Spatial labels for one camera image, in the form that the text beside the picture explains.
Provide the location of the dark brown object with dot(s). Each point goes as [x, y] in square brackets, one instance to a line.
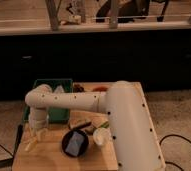
[78, 88]

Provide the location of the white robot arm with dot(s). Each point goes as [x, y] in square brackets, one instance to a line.
[133, 134]

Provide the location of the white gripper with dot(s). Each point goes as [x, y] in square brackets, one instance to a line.
[38, 119]

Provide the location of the red bowl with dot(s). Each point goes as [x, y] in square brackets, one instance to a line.
[100, 89]

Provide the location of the green plastic tray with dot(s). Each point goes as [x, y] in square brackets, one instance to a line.
[57, 115]

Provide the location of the green vegetable toy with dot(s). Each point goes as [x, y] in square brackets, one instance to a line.
[103, 125]

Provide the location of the black round plate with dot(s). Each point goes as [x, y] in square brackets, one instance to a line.
[83, 147]

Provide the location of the yellow banana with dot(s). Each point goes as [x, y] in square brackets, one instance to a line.
[38, 137]

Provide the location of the brown bread piece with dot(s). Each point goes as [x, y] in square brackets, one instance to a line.
[79, 124]

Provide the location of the grey blue sponge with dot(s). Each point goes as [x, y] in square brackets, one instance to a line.
[75, 141]

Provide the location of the white cup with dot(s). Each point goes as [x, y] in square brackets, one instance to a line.
[101, 136]

